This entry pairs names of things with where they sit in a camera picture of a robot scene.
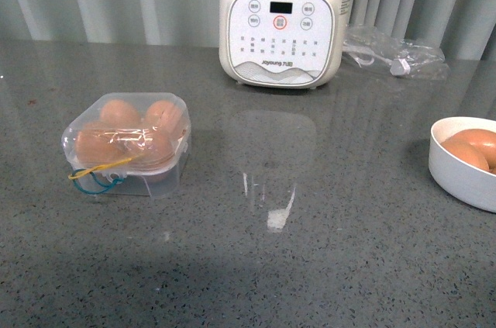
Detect brown egg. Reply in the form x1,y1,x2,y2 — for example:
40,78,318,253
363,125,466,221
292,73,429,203
125,129,174,170
145,100,187,140
441,139,490,171
99,99,141,127
74,122,123,165
451,129,496,169

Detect clear plastic egg box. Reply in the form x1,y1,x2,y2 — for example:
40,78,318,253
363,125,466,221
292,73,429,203
61,92,191,199

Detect white Joyoung soymilk maker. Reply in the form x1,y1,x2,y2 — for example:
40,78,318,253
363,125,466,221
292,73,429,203
219,0,353,89

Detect blue rubber band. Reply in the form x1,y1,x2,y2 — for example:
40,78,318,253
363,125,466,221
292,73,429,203
68,169,125,195

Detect clear plastic bag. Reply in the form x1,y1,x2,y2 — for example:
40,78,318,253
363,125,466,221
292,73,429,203
343,25,450,80

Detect yellow rubber band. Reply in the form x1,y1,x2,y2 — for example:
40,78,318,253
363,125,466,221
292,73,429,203
67,157,136,181

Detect white round bowl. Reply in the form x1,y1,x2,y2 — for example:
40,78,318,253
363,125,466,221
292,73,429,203
429,116,495,212

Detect white power cable plug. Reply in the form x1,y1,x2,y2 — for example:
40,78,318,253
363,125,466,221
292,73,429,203
390,58,411,78

